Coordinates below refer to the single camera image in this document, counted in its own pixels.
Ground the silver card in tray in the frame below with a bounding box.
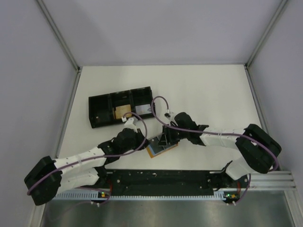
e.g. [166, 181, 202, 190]
[135, 104, 152, 115]

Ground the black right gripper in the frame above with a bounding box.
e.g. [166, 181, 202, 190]
[158, 123, 189, 146]

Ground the yellow leather card holder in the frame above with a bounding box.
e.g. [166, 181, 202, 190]
[146, 134, 178, 158]

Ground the aluminium front frame rail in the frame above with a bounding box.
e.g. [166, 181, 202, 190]
[250, 171, 296, 191]

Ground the aluminium frame post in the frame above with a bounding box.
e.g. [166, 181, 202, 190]
[245, 0, 290, 70]
[35, 0, 80, 73]

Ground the black three-compartment tray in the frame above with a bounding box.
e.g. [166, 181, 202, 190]
[89, 87, 155, 128]

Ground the gold VIP credit card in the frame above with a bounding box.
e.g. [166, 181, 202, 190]
[114, 105, 132, 119]

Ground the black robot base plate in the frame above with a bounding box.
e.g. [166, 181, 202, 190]
[100, 169, 248, 196]

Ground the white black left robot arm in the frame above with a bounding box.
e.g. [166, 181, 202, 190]
[24, 128, 148, 206]

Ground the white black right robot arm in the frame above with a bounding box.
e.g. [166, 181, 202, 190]
[159, 111, 282, 187]

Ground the grey slotted cable duct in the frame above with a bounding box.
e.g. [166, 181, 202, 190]
[53, 191, 239, 201]

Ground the aluminium frame post right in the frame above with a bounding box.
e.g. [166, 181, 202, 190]
[245, 0, 290, 70]

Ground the aluminium frame post left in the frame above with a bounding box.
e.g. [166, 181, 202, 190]
[35, 0, 80, 73]

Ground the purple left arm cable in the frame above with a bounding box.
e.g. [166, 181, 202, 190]
[26, 111, 149, 209]

